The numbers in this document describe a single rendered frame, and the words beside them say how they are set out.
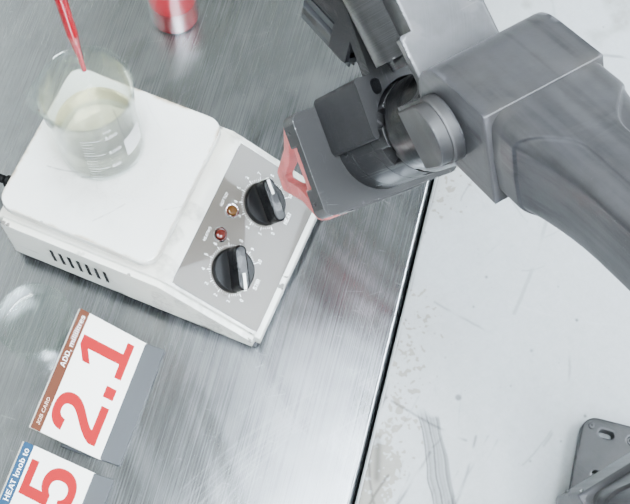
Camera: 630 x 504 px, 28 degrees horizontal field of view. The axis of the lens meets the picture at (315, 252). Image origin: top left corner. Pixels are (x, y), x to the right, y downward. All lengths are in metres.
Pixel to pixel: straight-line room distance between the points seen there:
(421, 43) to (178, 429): 0.38
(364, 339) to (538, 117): 0.38
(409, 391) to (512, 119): 0.38
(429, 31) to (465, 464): 0.36
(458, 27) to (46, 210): 0.35
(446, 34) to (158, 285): 0.31
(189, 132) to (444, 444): 0.29
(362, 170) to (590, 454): 0.29
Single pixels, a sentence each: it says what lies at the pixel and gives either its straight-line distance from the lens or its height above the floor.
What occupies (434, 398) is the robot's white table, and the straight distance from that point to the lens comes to 0.91.
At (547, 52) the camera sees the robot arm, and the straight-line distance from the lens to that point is 0.61.
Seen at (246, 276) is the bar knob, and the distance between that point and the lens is 0.87.
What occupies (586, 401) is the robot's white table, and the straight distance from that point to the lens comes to 0.93.
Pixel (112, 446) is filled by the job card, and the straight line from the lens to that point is 0.91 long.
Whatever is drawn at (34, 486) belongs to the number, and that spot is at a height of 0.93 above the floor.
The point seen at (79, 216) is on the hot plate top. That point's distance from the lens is 0.87.
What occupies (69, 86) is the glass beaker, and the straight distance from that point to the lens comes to 0.87.
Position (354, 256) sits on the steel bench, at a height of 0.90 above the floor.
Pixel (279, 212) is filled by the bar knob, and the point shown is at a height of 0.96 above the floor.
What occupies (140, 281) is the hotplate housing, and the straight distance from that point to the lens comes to 0.88.
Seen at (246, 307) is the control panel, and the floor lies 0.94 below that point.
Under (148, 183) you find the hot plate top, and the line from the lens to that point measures 0.88.
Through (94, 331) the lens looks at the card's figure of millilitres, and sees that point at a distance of 0.90.
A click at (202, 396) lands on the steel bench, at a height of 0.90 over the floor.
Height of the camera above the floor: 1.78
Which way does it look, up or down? 68 degrees down
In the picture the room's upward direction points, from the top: 1 degrees clockwise
